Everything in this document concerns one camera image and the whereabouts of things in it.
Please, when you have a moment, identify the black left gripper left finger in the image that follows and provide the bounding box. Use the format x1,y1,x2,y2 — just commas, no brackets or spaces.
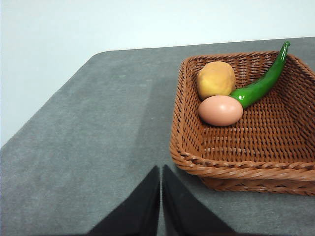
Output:
86,165,160,236

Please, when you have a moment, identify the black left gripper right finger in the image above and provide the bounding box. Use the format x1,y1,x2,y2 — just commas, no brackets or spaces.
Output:
161,164,235,236

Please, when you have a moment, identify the brown woven wicker basket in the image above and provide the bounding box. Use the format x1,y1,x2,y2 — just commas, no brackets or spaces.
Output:
169,51,315,197

